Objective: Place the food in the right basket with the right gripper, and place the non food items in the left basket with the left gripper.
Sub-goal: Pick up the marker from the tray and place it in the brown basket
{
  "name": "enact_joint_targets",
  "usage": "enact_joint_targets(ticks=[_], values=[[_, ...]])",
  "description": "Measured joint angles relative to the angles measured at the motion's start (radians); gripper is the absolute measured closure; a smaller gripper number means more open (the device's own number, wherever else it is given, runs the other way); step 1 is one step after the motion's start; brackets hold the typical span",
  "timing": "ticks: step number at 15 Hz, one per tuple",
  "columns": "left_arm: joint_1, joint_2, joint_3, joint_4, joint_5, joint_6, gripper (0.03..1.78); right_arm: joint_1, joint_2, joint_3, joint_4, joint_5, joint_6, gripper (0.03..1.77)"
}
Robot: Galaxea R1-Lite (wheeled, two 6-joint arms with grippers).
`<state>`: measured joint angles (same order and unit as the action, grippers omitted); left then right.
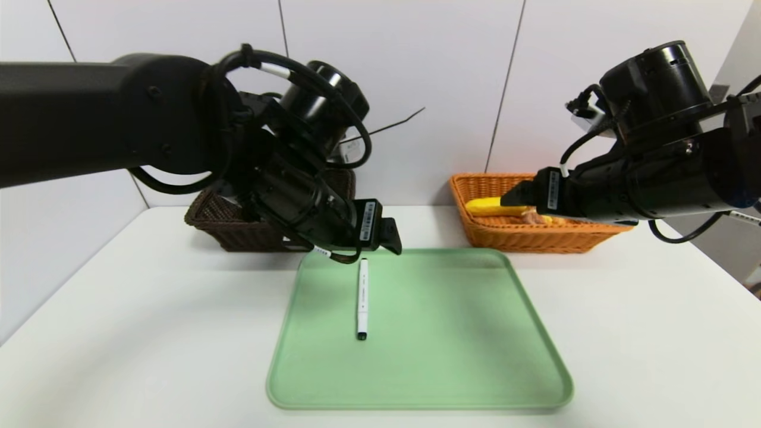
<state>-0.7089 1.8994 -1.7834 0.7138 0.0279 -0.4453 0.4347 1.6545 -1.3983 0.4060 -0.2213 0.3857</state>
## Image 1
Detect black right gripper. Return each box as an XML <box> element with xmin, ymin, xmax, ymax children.
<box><xmin>500</xmin><ymin>166</ymin><xmax>590</xmax><ymax>218</ymax></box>

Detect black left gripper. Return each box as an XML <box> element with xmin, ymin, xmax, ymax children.
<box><xmin>324</xmin><ymin>198</ymin><xmax>402</xmax><ymax>256</ymax></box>

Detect round brown bread bun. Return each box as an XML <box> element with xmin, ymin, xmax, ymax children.
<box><xmin>522</xmin><ymin>209</ymin><xmax>565</xmax><ymax>226</ymax></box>

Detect yellow banana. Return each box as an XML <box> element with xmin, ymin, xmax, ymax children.
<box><xmin>465</xmin><ymin>197</ymin><xmax>536</xmax><ymax>218</ymax></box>

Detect white marker pen black caps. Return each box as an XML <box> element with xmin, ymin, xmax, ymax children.
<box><xmin>357</xmin><ymin>258</ymin><xmax>369</xmax><ymax>341</ymax></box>

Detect orange wicker basket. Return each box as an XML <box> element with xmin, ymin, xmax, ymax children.
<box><xmin>448</xmin><ymin>173</ymin><xmax>634</xmax><ymax>254</ymax></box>

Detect dark brown wicker basket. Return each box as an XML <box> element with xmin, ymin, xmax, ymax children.
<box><xmin>184</xmin><ymin>169</ymin><xmax>357</xmax><ymax>253</ymax></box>

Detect thin black zip tie tail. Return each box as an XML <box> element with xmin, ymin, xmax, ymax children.
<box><xmin>342</xmin><ymin>107</ymin><xmax>426</xmax><ymax>144</ymax></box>

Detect light green plastic tray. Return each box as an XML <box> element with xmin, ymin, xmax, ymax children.
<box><xmin>266</xmin><ymin>248</ymin><xmax>574</xmax><ymax>411</ymax></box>

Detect thin black left camera cable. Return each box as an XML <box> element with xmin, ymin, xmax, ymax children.
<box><xmin>309</xmin><ymin>241</ymin><xmax>364</xmax><ymax>266</ymax></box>

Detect thin black camera cable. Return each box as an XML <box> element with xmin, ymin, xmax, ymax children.
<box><xmin>559</xmin><ymin>83</ymin><xmax>631</xmax><ymax>179</ymax></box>
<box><xmin>309</xmin><ymin>241</ymin><xmax>364</xmax><ymax>266</ymax></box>

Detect thin black right camera cable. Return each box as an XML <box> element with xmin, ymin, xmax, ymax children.
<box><xmin>559</xmin><ymin>83</ymin><xmax>631</xmax><ymax>179</ymax></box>

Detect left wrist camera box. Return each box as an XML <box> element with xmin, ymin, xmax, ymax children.
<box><xmin>326</xmin><ymin>138</ymin><xmax>359</xmax><ymax>166</ymax></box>

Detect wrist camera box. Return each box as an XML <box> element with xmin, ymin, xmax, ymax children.
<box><xmin>568</xmin><ymin>98</ymin><xmax>619</xmax><ymax>139</ymax></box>
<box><xmin>326</xmin><ymin>138</ymin><xmax>359</xmax><ymax>166</ymax></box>

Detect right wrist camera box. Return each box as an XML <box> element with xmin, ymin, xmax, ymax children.
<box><xmin>568</xmin><ymin>98</ymin><xmax>619</xmax><ymax>139</ymax></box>

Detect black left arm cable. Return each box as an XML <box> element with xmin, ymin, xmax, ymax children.
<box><xmin>128</xmin><ymin>43</ymin><xmax>373</xmax><ymax>197</ymax></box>

